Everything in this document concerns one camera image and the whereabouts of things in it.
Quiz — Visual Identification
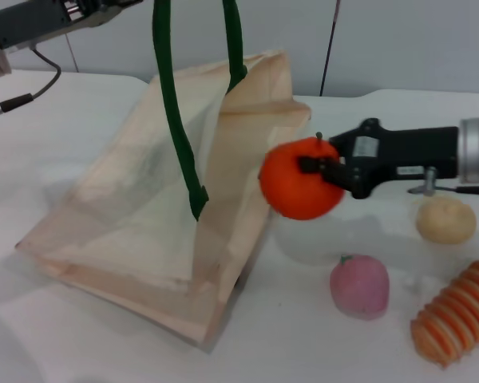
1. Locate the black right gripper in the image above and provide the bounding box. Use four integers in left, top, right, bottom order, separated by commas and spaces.
299, 117, 460, 199

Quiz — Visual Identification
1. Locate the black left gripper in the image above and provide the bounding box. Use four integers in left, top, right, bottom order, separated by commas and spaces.
0, 0, 144, 51

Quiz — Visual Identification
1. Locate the orange toy fruit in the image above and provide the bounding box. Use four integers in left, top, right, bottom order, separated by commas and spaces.
258, 132, 347, 221

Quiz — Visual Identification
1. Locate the cream handbag with green handles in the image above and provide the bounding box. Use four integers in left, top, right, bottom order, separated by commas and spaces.
14, 0, 313, 355

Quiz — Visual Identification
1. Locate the cream round toy bun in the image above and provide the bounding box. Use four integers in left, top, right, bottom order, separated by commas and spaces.
414, 195, 477, 245

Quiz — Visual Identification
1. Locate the pink toy peach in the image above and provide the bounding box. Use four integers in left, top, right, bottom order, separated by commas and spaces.
329, 254, 391, 321

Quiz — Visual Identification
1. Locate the orange striped toy bread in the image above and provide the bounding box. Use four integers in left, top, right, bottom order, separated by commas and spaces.
409, 259, 479, 370

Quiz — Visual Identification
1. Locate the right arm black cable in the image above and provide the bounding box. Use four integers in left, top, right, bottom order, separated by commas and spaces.
407, 167, 479, 197

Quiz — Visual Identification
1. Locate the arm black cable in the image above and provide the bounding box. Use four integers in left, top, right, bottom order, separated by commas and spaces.
407, 167, 479, 197
0, 45, 63, 125

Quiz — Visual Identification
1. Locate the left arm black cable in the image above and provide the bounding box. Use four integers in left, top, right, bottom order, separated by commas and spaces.
0, 45, 63, 125

